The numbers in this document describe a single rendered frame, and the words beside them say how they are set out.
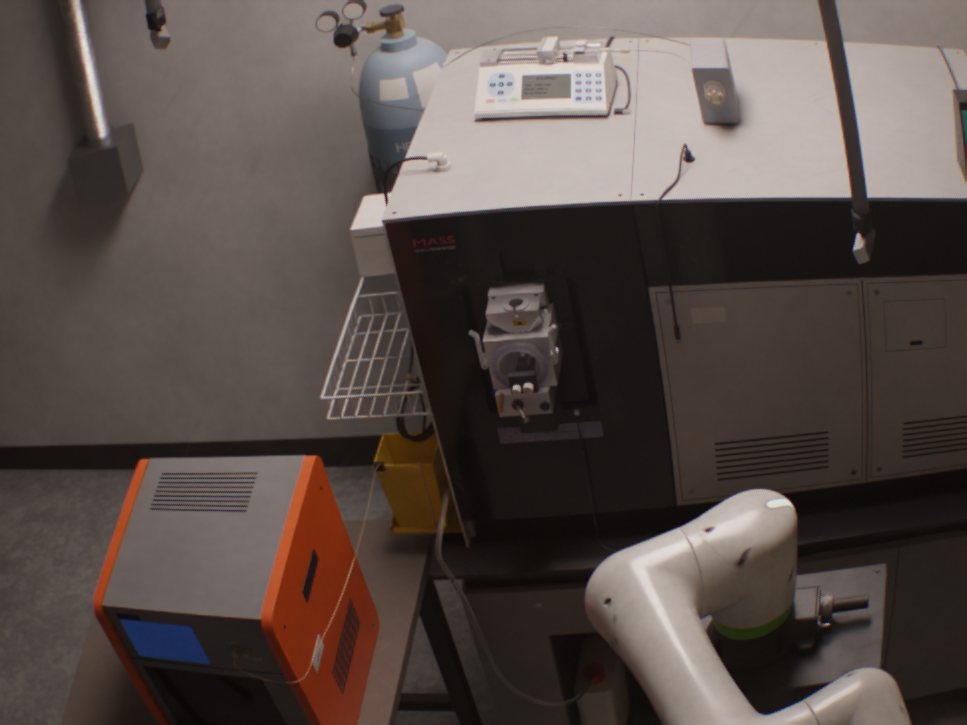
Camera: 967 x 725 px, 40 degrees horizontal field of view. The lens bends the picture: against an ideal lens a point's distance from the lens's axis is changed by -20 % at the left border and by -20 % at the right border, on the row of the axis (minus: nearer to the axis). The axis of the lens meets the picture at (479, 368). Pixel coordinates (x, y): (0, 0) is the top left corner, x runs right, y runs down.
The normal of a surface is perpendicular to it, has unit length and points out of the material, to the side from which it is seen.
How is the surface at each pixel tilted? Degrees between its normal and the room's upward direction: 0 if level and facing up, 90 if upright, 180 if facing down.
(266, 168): 90
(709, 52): 0
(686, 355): 90
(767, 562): 88
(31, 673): 0
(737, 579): 80
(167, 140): 90
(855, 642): 0
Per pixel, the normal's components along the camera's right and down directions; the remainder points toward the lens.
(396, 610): -0.18, -0.79
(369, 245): -0.14, 0.61
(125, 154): 0.97, -0.07
